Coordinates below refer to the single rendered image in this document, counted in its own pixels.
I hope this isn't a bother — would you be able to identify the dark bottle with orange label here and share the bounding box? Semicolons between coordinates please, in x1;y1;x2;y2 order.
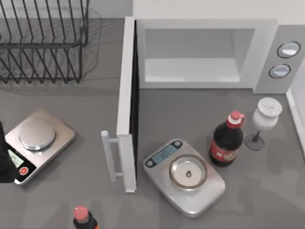
72;205;99;229

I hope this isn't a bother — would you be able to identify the pale microwave door handle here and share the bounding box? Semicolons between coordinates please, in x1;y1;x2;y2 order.
101;130;124;182

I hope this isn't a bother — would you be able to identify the silver scale with round pan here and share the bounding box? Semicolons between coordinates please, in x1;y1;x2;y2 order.
142;137;226;218

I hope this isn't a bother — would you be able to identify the white microwave door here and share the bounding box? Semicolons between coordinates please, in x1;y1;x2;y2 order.
115;16;139;194

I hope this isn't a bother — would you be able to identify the silver scale with red button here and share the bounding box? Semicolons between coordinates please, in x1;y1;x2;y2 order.
4;108;77;187

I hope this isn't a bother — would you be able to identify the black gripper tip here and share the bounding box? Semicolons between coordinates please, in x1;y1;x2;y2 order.
0;121;15;185

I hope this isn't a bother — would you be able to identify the round microwave knob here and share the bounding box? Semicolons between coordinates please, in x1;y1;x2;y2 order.
276;41;301;59
268;63;292;79

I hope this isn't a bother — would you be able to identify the white goblet with dark stem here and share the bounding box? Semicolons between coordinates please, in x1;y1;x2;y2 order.
244;97;283;151

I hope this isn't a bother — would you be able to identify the dark bottle with red cap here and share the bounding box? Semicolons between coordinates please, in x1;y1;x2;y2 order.
209;110;247;167

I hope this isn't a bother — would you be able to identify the pale microwave oven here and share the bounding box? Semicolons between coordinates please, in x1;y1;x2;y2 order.
132;18;305;94

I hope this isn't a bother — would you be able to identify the black wire dish rack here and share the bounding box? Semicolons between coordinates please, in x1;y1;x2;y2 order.
0;0;89;84

